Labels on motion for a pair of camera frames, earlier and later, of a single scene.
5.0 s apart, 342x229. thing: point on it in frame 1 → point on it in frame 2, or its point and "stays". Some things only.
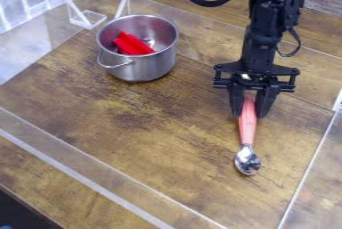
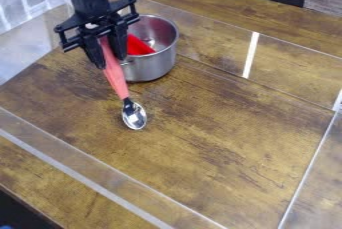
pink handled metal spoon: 248,159 → 134,115
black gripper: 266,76 → 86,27
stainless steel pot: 155,31 stays
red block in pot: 131,44 stays
